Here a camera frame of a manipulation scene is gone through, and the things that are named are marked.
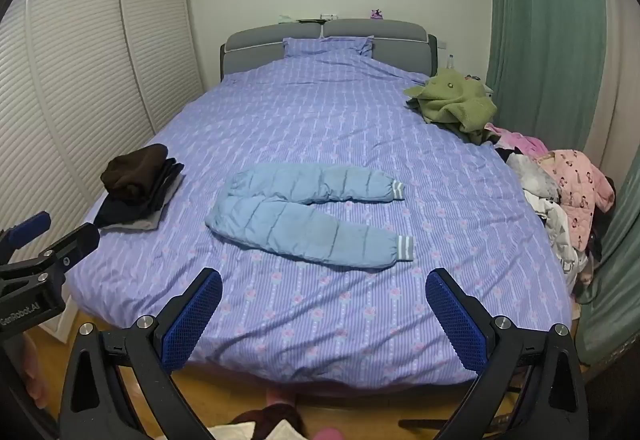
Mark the light blue padded pants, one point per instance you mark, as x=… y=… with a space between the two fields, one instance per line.
x=280 y=220

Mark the pale sheer curtain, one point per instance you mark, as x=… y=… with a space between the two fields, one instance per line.
x=620 y=70

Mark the folded grey garment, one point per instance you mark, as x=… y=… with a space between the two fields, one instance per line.
x=142 y=224

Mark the bed with purple duvet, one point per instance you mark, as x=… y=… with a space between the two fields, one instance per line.
x=350 y=120

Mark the grey padded headboard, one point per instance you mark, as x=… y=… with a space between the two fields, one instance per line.
x=250 y=48

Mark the pink slipper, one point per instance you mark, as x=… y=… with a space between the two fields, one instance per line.
x=330 y=434

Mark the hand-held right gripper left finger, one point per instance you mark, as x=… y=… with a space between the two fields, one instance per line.
x=195 y=320

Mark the green fleece garment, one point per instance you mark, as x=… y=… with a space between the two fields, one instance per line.
x=455 y=103

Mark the small purple toy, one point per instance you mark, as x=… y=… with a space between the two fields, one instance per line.
x=376 y=14

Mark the clear bottle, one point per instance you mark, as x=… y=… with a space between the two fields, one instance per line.
x=450 y=61

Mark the folded black garment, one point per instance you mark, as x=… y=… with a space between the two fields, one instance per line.
x=160 y=190

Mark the purple striped pillow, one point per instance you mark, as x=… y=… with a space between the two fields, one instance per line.
x=325 y=45

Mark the white and grey garment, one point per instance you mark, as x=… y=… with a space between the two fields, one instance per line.
x=540 y=185

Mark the green curtain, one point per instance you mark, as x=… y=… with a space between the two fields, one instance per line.
x=540 y=20

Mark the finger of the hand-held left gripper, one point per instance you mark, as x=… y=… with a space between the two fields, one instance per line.
x=31 y=226
x=75 y=244

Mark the white louvered wardrobe doors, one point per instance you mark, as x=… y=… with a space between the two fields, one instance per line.
x=75 y=70

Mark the folded brown garment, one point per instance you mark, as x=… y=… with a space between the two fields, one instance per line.
x=135 y=170

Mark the white cloth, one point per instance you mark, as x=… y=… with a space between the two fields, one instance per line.
x=235 y=432

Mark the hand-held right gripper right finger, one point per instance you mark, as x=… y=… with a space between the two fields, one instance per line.
x=457 y=320

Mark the pink cloth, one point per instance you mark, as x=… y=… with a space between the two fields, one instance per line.
x=34 y=375

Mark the pink garment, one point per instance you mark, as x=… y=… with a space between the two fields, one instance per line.
x=520 y=140

